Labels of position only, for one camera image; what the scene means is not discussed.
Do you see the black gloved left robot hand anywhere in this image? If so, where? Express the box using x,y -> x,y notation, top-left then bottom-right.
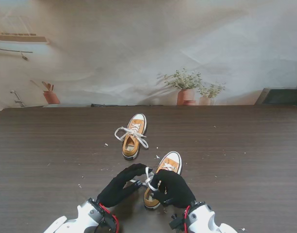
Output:
97,163 -> 153,208

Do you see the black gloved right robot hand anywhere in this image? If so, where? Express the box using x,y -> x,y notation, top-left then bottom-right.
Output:
150,169 -> 197,209

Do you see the yellow canvas sneaker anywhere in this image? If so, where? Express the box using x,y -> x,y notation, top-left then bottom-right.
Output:
121,113 -> 148,161
143,151 -> 182,211

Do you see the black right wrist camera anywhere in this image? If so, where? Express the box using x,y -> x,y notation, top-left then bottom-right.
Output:
169,213 -> 185,230

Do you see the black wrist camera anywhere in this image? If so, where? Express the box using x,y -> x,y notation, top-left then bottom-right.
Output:
169,213 -> 185,230
101,213 -> 117,231

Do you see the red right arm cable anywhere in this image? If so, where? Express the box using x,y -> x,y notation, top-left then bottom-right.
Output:
183,205 -> 192,233

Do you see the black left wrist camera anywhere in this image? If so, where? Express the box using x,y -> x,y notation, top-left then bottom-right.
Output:
101,213 -> 117,231

